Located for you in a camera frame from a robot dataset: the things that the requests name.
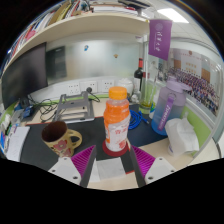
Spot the white paper towel sheet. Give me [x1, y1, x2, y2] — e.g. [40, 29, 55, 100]
[89, 156, 127, 183]

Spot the dark wine bottle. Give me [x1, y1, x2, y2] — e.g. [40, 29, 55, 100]
[133, 57, 145, 91]

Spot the grey metal laptop stand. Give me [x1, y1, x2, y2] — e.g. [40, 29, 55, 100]
[52, 91, 96, 124]

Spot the coiled blue cable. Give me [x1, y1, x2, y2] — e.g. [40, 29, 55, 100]
[128, 109, 151, 131]

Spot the white tissue pack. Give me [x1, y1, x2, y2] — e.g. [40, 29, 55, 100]
[164, 111, 200, 158]

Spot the glass with yellow liquid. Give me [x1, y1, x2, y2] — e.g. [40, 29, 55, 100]
[139, 81, 156, 115]

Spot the large purple water bottle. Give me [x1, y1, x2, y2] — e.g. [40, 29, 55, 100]
[150, 75, 193, 137]

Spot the tangled black cable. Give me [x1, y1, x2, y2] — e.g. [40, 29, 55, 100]
[28, 94, 60, 123]

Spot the yellow floral mug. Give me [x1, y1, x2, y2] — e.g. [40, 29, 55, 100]
[41, 120, 83, 158]

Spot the small blue box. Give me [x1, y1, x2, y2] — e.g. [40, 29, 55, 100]
[20, 105, 34, 118]

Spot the purple flag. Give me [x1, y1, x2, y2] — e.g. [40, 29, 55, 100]
[148, 18, 173, 62]

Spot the group photo poster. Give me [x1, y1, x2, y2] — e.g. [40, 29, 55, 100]
[158, 48, 221, 116]

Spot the white paper stack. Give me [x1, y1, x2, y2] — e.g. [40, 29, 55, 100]
[5, 125, 31, 163]

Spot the black desk mat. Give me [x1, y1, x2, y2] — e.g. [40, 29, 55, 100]
[19, 114, 143, 176]

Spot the ceiling light panel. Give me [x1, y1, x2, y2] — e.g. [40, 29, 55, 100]
[156, 7, 190, 24]

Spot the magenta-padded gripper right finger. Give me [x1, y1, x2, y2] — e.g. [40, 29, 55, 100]
[129, 144, 177, 189]

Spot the wooden shelf unit with books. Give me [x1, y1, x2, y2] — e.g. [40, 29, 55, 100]
[1, 0, 151, 73]

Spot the white round jar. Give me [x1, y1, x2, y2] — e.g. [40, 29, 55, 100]
[116, 78, 134, 96]

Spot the orange drink bottle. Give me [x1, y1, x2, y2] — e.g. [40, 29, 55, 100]
[103, 86, 132, 153]

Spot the black computer monitor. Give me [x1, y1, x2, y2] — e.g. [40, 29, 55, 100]
[0, 42, 49, 110]

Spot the white wall socket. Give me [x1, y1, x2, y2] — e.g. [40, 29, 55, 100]
[66, 82, 81, 96]
[101, 78, 115, 93]
[84, 80, 98, 94]

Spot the black plug cable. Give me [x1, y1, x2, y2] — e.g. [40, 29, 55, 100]
[86, 87, 101, 103]

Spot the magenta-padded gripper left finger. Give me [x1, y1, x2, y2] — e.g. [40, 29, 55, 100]
[48, 144, 98, 189]

